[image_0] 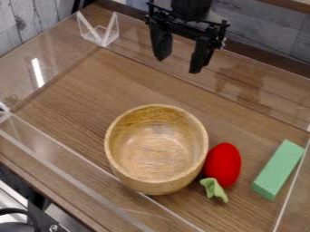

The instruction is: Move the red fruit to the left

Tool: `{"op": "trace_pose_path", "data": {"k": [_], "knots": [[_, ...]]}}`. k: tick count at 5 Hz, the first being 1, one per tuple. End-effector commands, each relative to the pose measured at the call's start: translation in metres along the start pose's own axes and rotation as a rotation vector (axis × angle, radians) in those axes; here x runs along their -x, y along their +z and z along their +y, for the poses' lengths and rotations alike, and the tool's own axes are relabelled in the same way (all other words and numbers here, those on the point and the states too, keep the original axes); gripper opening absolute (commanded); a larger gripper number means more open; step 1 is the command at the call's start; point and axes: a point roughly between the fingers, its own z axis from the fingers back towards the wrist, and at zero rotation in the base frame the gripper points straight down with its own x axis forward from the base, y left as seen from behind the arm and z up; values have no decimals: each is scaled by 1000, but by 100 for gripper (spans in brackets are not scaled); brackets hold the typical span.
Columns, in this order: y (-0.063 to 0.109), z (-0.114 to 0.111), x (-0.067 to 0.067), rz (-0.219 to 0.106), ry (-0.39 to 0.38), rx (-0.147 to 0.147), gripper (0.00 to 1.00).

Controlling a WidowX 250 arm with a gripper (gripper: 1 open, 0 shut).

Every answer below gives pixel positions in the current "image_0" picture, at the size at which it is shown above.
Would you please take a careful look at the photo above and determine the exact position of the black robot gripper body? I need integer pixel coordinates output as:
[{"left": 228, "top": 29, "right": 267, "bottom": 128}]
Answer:
[{"left": 145, "top": 0, "right": 229, "bottom": 49}]

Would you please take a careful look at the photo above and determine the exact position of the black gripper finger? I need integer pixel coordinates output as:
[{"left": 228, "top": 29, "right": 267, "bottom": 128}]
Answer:
[
  {"left": 188, "top": 36, "right": 215, "bottom": 74},
  {"left": 149, "top": 22, "right": 173, "bottom": 61}
]

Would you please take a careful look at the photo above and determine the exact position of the red plush fruit green leaf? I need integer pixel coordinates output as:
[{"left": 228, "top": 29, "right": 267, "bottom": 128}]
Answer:
[{"left": 200, "top": 142, "right": 242, "bottom": 203}]

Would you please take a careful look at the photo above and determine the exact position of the wooden bowl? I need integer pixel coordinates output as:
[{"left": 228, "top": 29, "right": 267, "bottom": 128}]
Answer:
[{"left": 104, "top": 104, "right": 208, "bottom": 195}]

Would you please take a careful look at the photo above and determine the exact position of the green foam block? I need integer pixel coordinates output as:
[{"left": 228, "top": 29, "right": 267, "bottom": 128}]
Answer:
[{"left": 251, "top": 140, "right": 304, "bottom": 201}]

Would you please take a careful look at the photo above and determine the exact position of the clear acrylic corner bracket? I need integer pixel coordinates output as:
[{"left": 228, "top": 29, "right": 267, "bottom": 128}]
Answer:
[{"left": 76, "top": 12, "right": 120, "bottom": 47}]

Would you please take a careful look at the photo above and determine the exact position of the clear acrylic enclosure wall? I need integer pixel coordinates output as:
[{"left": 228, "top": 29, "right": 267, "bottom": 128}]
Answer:
[{"left": 0, "top": 4, "right": 310, "bottom": 232}]

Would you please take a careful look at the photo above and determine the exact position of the black clamp and cable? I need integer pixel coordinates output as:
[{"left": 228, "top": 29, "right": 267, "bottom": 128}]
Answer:
[{"left": 0, "top": 200, "right": 70, "bottom": 232}]

